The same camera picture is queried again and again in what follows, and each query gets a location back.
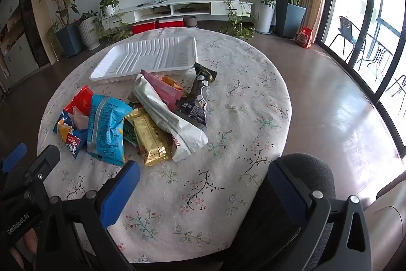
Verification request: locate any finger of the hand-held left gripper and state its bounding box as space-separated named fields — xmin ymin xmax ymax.
xmin=13 ymin=145 xmax=61 ymax=195
xmin=0 ymin=143 xmax=28 ymax=183

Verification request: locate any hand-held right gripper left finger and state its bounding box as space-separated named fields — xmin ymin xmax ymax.
xmin=38 ymin=160 xmax=141 ymax=271

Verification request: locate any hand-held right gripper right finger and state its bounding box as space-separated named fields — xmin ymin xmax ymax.
xmin=268 ymin=158 xmax=372 ymax=271

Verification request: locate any blue cake snack packet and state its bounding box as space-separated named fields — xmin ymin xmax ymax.
xmin=53 ymin=110 xmax=89 ymax=160

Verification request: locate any pale pink snack packet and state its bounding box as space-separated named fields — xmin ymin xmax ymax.
xmin=73 ymin=106 xmax=91 ymax=132

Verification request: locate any green snack packet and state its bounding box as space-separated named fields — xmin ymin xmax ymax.
xmin=123 ymin=117 xmax=143 ymax=151

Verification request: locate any gold snack packet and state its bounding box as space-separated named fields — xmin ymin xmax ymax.
xmin=124 ymin=107 xmax=173 ymax=167

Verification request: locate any light blue snack packet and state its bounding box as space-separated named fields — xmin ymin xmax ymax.
xmin=86 ymin=94 xmax=133 ymax=167

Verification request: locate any large red snack packet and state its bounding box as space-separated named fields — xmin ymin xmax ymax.
xmin=64 ymin=85 xmax=95 ymax=116

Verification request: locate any long white snack packet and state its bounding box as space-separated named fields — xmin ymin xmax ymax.
xmin=131 ymin=74 xmax=209 ymax=163

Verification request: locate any orange snack packet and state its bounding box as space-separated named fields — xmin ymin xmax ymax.
xmin=159 ymin=75 xmax=185 ymax=97

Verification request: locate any black snack packet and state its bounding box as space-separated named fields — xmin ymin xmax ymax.
xmin=175 ymin=62 xmax=218 ymax=128

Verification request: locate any white plastic tray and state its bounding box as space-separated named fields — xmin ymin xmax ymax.
xmin=89 ymin=35 xmax=198 ymax=84

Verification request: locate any person's left hand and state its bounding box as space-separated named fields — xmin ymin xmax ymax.
xmin=9 ymin=230 xmax=39 ymax=270

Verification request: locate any black mesh chair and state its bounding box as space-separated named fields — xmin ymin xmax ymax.
xmin=219 ymin=153 xmax=337 ymax=271

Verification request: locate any round floral tablecloth table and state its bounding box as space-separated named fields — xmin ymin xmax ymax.
xmin=37 ymin=27 xmax=292 ymax=263

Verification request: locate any beige upholstered seat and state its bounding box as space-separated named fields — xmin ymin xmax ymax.
xmin=362 ymin=176 xmax=406 ymax=271

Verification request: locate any tall tree plant blue pot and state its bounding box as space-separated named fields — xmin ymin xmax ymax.
xmin=36 ymin=0 xmax=83 ymax=57

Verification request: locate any plant in white ribbed pot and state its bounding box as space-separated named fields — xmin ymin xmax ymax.
xmin=78 ymin=11 xmax=100 ymax=51

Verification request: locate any red bag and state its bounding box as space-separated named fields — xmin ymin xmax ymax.
xmin=295 ymin=26 xmax=314 ymax=49

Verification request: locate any black balcony chair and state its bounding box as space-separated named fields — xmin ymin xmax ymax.
xmin=328 ymin=16 xmax=367 ymax=63
xmin=388 ymin=74 xmax=406 ymax=100

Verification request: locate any balcony table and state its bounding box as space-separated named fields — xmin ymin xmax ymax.
xmin=358 ymin=33 xmax=394 ymax=83

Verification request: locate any red storage box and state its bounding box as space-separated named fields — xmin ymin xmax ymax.
xmin=159 ymin=19 xmax=185 ymax=28

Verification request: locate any bushy plant tall white pot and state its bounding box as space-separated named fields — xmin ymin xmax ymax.
xmin=247 ymin=0 xmax=276 ymax=34

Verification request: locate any white TV cabinet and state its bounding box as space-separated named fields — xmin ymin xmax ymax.
xmin=122 ymin=0 xmax=253 ymax=23

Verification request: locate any glass sliding door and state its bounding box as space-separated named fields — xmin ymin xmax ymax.
xmin=317 ymin=0 xmax=406 ymax=160

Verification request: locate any wooden wall cabinet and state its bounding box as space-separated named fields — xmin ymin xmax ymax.
xmin=0 ymin=0 xmax=61 ymax=94

